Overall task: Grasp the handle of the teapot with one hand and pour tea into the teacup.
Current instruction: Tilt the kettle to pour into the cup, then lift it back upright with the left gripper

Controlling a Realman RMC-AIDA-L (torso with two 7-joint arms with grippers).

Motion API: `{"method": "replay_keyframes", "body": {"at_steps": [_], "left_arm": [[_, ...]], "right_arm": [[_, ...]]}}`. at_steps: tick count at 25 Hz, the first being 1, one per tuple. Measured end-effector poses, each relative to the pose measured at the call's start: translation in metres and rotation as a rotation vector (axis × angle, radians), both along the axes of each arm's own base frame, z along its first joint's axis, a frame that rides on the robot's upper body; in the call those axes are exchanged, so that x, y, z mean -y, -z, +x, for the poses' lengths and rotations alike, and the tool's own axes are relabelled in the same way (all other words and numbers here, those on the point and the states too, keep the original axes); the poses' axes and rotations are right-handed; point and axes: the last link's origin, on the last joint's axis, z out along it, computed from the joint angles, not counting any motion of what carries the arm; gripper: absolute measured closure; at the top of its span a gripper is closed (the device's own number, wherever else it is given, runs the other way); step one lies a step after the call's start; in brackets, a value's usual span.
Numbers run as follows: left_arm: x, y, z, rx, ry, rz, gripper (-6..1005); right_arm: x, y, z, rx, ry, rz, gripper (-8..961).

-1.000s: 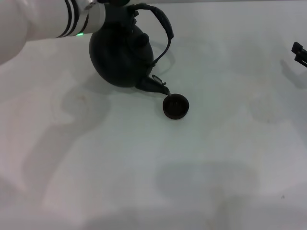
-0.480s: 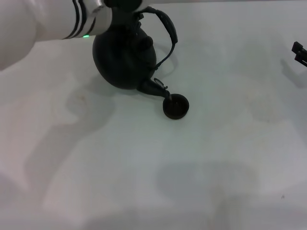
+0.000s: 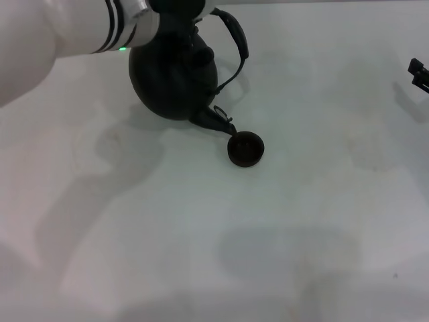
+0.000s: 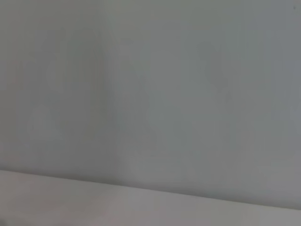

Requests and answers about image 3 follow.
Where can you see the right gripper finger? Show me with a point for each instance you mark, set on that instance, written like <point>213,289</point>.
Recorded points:
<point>415,65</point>
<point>423,84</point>

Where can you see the small black teacup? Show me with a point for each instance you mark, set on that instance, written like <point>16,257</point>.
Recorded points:
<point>246,152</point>

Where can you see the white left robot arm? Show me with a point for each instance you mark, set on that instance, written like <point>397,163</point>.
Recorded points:
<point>50,43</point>

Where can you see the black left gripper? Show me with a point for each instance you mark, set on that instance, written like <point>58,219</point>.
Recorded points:
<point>177,8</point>

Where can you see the black round teapot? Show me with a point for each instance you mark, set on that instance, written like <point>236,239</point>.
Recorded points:
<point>167,77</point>

